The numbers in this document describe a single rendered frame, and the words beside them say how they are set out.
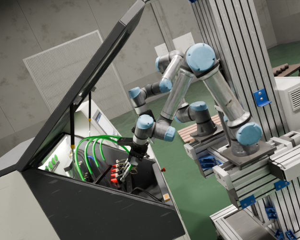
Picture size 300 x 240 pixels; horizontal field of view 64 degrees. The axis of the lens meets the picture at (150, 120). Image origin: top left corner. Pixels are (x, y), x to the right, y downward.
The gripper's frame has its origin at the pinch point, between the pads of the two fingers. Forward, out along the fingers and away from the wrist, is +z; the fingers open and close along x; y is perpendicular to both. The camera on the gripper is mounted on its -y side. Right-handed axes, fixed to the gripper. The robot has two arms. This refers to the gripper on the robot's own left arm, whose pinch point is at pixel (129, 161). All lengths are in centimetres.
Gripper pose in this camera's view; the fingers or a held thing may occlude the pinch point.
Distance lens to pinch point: 140.4
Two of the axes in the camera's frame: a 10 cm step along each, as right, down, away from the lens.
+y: 9.1, 3.9, -1.1
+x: 3.4, -5.8, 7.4
